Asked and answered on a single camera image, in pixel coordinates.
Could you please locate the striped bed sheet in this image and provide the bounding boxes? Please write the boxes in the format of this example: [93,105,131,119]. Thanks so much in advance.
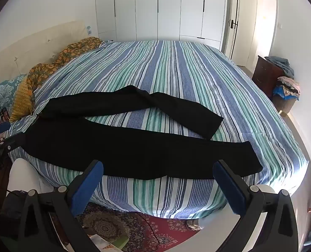
[8,40,309,219]

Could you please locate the black pants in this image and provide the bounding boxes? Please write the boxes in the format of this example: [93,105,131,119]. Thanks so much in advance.
[21,85,263,180]

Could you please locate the white wardrobe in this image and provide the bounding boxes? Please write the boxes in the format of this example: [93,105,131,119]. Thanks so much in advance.
[94,0,228,50]

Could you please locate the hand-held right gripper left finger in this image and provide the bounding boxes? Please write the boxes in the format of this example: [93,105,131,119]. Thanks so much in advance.
[15,160,105,252]

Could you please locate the black cable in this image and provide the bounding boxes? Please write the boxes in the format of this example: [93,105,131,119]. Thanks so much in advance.
[141,212,162,252]

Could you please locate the pile of clothes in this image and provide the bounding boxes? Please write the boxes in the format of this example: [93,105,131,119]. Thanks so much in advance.
[265,56,301,101]

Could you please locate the yellow dotted pillow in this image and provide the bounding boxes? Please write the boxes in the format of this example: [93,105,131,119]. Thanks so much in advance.
[10,80,35,122]

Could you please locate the red patterned rug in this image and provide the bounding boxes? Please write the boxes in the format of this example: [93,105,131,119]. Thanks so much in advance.
[50,202,206,252]

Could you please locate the beige padded headboard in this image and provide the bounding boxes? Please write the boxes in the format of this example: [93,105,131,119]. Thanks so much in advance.
[0,20,89,121]

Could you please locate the teal floral pillow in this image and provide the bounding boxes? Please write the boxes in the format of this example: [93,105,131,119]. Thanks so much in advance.
[0,75,26,118]

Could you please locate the papers on floor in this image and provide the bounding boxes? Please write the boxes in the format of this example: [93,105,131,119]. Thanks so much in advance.
[88,234,131,252]

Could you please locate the brown laundry basket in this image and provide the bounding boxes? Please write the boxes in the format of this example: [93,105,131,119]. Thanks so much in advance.
[272,94,295,116]

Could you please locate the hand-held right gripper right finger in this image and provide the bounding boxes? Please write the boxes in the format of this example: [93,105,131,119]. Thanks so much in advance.
[213,160,299,252]

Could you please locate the white door with black handle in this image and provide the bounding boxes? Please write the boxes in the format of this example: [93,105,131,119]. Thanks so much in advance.
[224,0,242,59]

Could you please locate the dark wooden dresser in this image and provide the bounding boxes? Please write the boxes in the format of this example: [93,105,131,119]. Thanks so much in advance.
[252,55,286,100]

